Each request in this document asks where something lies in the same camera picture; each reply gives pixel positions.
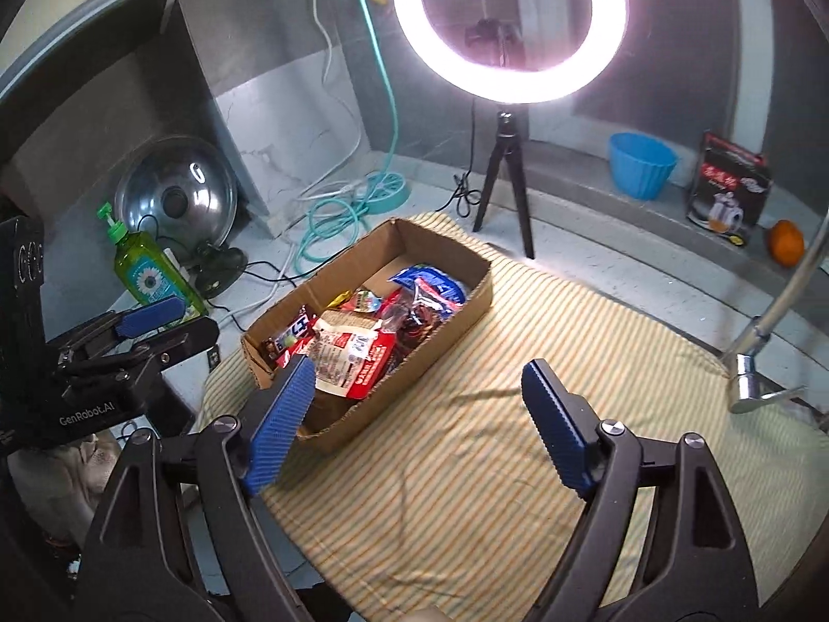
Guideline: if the snickers bar wrapper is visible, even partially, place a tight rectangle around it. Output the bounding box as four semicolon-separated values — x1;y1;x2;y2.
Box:
260;306;318;368

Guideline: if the red white snack pouch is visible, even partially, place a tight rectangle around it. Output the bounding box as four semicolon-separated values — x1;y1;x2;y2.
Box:
291;316;395;400

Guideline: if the blue snack bag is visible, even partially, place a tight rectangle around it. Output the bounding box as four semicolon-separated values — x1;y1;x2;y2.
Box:
389;264;466;305

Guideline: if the red green snack packet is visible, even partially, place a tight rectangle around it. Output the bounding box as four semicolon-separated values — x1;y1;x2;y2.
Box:
339;288;383;316

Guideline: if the green dish soap bottle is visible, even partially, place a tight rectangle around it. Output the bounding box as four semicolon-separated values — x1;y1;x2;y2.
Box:
97;202;208;319

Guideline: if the black power adapter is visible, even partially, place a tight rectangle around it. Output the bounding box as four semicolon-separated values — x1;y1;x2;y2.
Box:
194;243;249;299

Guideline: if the steel pot lid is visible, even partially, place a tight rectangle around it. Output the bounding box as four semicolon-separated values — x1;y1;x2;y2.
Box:
114;136;237;261

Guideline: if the striped yellow cloth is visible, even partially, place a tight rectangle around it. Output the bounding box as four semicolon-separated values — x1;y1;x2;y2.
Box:
199;209;829;622

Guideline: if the chrome faucet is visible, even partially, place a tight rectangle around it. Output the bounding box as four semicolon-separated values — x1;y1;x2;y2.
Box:
721;216;827;414

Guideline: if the cardboard box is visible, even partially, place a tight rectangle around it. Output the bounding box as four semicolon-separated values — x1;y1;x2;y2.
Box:
241;219;493;454

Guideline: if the orange fruit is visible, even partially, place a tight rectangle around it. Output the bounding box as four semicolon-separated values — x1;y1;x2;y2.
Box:
766;219;805;268

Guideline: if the black kettle product box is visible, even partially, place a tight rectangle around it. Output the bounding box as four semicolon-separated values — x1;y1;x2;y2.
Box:
685;131;773;249

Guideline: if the teal garden hose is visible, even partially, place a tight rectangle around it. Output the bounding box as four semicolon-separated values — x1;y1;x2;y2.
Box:
292;0;413;277

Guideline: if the white ring light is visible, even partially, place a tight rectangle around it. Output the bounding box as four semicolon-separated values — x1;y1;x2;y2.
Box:
393;0;630;105

